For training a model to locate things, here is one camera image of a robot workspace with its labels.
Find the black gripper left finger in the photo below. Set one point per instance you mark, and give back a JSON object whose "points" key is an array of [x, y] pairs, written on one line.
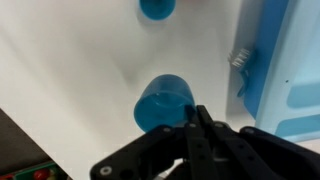
{"points": [[156, 150]]}

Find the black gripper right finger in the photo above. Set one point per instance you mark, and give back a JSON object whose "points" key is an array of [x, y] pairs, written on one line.
{"points": [[253, 150]]}

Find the blue toy dish brush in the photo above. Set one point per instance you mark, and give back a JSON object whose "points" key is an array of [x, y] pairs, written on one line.
{"points": [[245, 63]]}

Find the light blue toy sink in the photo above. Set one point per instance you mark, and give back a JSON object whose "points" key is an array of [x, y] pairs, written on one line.
{"points": [[283, 60]]}

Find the small blue toy cup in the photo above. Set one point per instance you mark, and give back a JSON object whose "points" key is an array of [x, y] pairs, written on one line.
{"points": [[156, 8]]}

